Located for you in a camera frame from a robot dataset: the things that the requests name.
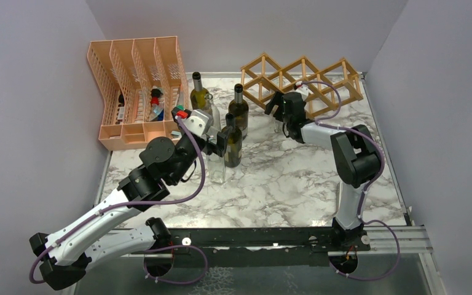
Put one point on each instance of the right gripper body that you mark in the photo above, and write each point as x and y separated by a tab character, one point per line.
286	119

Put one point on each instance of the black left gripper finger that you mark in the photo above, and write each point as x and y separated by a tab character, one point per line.
181	112
222	138

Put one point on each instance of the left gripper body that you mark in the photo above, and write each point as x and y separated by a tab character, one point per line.
209	147

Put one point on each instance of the green bottle black cap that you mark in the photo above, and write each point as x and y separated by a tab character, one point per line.
233	155

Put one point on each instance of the squat clear glass bottle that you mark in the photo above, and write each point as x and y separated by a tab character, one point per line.
216	168

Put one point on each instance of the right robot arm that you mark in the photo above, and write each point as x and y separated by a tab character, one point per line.
357	158

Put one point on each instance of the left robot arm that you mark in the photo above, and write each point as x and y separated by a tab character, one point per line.
64	257

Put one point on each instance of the slim clear glass bottle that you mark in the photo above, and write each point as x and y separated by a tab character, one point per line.
212	110

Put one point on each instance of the green bottle silver cap rear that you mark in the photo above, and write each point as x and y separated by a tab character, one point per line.
197	96

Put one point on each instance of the green bottle silver cap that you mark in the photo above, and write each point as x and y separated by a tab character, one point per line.
197	96
239	108

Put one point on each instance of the green bottle silver cap front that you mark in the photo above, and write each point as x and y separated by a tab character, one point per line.
239	108

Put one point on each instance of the wooden lattice wine rack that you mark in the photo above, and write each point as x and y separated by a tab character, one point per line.
328	88

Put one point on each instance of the small items in organizer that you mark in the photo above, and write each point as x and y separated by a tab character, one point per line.
146	110

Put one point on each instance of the peach plastic file organizer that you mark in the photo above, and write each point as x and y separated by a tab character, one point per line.
130	65

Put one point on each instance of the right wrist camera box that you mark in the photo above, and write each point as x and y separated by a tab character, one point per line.
303	90

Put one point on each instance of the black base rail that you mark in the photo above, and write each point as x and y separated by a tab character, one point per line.
254	247

